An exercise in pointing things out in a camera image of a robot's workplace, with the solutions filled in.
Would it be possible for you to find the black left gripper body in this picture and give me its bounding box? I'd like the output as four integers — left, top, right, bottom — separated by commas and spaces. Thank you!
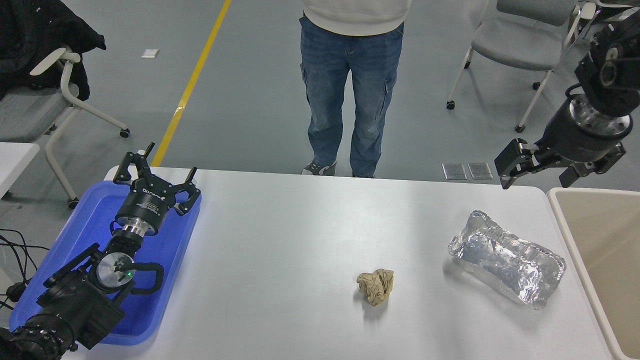
115, 185, 177, 236

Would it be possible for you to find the black jacket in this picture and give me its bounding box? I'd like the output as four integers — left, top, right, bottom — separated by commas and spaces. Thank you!
0, 0, 107, 102

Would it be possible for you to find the large pale bin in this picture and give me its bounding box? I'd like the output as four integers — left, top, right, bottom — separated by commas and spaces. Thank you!
546, 187, 640, 360

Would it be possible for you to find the grey chair white frame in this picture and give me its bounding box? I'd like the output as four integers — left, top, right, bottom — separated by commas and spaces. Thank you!
446, 0, 598, 134
0, 47, 132, 210

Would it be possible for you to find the crumpled tan paper ball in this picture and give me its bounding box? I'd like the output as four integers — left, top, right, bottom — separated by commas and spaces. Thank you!
356, 268, 395, 307

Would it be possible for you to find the person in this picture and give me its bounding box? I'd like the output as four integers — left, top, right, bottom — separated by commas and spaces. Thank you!
298, 0, 414, 179

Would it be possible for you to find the foil plate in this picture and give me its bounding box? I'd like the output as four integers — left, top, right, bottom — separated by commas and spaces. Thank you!
447, 210, 567, 311

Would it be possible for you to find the small white table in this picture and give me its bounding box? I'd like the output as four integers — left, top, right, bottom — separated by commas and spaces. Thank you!
0, 142, 41, 201

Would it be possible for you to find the metal floor plate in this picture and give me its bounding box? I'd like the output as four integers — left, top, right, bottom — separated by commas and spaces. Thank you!
442, 163, 468, 181
467, 162, 494, 180

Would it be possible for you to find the blue plastic tray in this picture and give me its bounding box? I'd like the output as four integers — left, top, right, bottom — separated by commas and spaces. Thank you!
9, 180, 203, 347

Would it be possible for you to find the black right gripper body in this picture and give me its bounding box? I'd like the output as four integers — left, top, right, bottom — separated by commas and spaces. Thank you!
536, 114, 628, 162

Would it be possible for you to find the black cable with plug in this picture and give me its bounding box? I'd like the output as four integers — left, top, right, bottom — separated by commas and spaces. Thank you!
0, 228, 51, 311

